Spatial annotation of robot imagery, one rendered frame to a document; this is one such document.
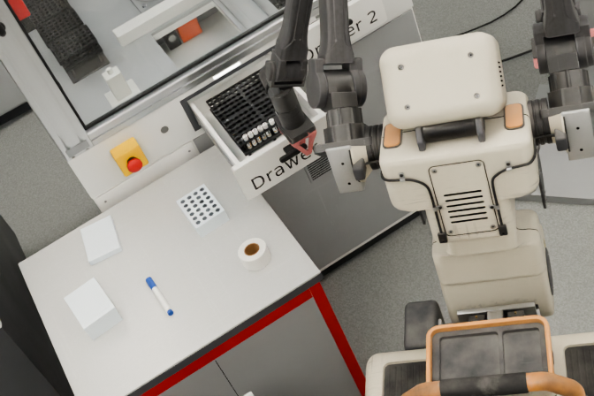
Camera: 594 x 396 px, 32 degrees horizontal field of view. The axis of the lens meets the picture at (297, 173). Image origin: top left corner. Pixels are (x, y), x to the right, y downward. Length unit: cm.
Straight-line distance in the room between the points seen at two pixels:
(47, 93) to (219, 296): 64
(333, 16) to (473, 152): 41
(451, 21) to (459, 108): 230
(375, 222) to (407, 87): 149
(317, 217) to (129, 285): 79
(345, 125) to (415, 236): 145
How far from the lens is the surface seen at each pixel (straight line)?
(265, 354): 254
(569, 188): 341
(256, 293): 245
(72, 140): 270
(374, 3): 286
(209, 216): 261
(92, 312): 254
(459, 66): 187
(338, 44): 207
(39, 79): 258
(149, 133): 276
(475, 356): 202
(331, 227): 325
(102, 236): 274
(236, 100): 272
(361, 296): 333
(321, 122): 253
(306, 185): 309
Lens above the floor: 258
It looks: 43 degrees down
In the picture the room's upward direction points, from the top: 24 degrees counter-clockwise
